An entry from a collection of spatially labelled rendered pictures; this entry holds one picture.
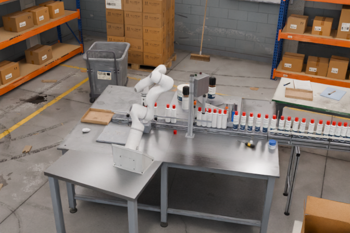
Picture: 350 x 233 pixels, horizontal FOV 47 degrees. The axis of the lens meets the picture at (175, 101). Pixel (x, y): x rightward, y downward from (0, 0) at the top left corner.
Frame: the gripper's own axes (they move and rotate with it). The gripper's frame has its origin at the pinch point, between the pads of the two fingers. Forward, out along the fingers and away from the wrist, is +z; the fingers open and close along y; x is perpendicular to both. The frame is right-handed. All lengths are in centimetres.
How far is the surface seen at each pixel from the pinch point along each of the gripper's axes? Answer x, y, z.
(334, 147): -190, 9, 28
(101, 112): 58, 28, 25
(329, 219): -164, -119, 8
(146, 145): -7.8, -27.8, 26.1
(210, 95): -60, 71, 13
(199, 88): -55, -1, -28
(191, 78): -47, -1, -38
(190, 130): -47, -1, 20
